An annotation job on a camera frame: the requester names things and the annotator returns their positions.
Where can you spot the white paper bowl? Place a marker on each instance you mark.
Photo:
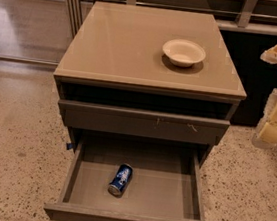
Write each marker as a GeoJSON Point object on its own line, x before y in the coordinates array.
{"type": "Point", "coordinates": [183, 53]}

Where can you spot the blue pepsi can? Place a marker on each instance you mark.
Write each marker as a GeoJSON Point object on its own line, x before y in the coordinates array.
{"type": "Point", "coordinates": [123, 176]}

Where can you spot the grey drawer cabinet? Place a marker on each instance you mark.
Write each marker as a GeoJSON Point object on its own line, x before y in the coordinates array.
{"type": "Point", "coordinates": [116, 59]}

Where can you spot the blue tape piece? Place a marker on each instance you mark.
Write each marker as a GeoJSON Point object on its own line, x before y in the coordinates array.
{"type": "Point", "coordinates": [69, 146]}

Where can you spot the open middle drawer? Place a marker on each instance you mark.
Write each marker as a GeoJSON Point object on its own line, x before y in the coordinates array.
{"type": "Point", "coordinates": [165, 185]}

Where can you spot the grey top drawer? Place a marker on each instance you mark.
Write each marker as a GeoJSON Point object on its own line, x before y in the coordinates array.
{"type": "Point", "coordinates": [142, 123]}

